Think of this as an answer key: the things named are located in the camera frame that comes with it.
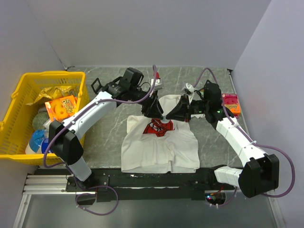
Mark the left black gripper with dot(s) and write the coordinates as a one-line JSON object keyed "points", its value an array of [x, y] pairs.
{"points": [[152, 107]]}

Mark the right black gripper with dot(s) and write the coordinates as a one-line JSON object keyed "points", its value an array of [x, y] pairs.
{"points": [[183, 111]]}

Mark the white Coca-Cola t-shirt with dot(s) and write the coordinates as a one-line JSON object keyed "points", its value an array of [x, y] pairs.
{"points": [[154, 147]]}

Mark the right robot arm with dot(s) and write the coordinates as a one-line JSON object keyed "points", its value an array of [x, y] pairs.
{"points": [[260, 171]]}

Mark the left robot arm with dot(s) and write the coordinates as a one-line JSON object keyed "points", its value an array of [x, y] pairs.
{"points": [[64, 137]]}

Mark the pink orange sponge box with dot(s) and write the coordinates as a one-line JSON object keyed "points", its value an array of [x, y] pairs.
{"points": [[232, 103]]}

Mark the black folding mirror left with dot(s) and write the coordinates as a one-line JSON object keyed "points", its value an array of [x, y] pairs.
{"points": [[97, 86]]}

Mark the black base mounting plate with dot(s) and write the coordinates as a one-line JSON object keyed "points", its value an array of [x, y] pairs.
{"points": [[112, 184]]}

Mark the orange Scrub Daddy box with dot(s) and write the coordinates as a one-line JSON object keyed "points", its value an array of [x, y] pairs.
{"points": [[62, 108]]}

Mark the gold snack bag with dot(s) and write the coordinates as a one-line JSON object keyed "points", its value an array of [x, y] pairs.
{"points": [[53, 93]]}

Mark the blue white canister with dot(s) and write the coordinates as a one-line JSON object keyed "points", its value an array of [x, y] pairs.
{"points": [[44, 145]]}

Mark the green scrub sponge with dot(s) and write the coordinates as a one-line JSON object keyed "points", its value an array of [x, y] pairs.
{"points": [[39, 120]]}

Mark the blue lid white container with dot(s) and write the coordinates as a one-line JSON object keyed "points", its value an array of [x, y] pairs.
{"points": [[34, 145]]}

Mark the yellow plastic basket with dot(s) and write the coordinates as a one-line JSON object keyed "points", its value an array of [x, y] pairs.
{"points": [[16, 128]]}

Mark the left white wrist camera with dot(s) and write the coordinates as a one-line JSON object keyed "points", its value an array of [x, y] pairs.
{"points": [[158, 84]]}

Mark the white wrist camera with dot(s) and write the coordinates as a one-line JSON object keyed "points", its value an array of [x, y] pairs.
{"points": [[188, 89], [158, 84]]}

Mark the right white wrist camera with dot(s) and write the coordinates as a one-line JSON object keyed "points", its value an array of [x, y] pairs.
{"points": [[188, 89]]}

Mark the aluminium rail frame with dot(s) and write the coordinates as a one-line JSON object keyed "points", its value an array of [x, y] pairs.
{"points": [[40, 185]]}

